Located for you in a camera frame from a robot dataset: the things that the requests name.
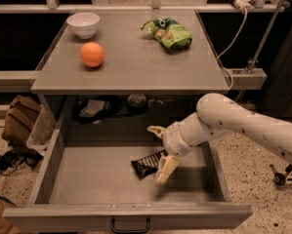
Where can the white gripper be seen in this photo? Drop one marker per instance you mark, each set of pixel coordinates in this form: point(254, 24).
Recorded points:
point(173, 138)

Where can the black rxbar chocolate wrapper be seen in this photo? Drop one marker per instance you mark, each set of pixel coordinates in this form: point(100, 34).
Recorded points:
point(148, 165)

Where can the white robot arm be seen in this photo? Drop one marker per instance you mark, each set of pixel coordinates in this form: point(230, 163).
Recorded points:
point(214, 116)

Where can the grey counter cabinet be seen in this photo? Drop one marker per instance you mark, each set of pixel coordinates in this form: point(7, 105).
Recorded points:
point(134, 63)

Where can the grey open drawer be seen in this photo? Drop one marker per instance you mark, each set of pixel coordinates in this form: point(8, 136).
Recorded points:
point(86, 179)

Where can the dark round can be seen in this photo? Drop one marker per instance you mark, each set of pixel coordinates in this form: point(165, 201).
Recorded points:
point(137, 104)

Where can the dark bag with paper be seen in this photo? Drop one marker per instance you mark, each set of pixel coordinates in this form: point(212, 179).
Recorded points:
point(95, 109)

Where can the green chip bag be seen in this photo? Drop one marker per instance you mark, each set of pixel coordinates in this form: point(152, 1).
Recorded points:
point(168, 33)

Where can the orange fruit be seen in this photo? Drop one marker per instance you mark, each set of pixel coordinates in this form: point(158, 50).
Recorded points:
point(92, 54)

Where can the clear plastic bin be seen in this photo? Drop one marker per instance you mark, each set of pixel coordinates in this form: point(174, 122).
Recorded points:
point(41, 132)

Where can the black wheeled cart base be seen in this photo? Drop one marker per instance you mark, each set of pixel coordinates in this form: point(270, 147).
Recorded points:
point(280, 179)

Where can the brown backpack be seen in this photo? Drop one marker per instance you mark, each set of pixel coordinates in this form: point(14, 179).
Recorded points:
point(20, 119)

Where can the white ceramic bowl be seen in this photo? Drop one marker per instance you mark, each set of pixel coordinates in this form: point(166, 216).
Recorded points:
point(84, 25)

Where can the black drawer handle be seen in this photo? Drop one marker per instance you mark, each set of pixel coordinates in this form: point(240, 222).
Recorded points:
point(129, 226)

